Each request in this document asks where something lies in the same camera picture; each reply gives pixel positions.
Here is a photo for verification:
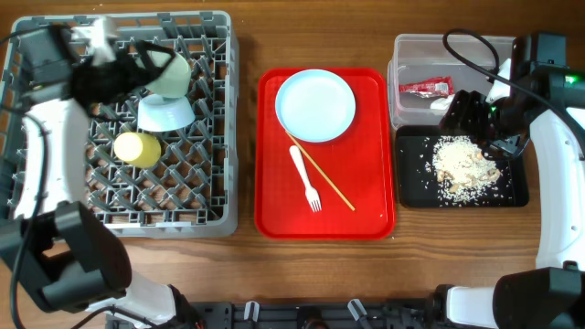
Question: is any yellow cup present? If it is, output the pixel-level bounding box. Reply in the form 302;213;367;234
113;133;161;168

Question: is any white paper napkin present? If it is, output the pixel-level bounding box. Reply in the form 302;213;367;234
430;94;454;111

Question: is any white plastic fork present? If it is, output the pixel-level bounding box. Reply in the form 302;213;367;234
289;145;322;212

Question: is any clear plastic waste bin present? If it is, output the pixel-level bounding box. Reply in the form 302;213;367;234
387;34;514;131

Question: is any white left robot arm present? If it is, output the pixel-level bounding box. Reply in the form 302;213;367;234
1;17;184;328

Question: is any large light blue plate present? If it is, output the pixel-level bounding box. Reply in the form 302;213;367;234
274;69;356;143

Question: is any red snack wrapper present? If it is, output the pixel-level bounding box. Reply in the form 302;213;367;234
399;77;454;98

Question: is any black waste tray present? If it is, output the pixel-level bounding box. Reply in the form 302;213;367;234
395;125;529;207

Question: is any grey dishwasher rack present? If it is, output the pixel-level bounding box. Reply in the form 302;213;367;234
0;10;240;239

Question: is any small light blue saucer bowl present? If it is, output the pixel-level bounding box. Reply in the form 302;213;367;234
137;94;196;133

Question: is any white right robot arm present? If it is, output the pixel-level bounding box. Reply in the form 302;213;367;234
427;32;584;328

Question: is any light green rice bowl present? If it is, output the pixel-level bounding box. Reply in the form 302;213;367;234
145;53;191;98

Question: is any red plastic tray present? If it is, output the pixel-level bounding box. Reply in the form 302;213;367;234
254;68;397;240

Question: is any rice food waste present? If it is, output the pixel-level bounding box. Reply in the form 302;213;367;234
424;136;502;207

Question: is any wooden chopstick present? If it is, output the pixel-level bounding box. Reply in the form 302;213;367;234
285;130;356;211

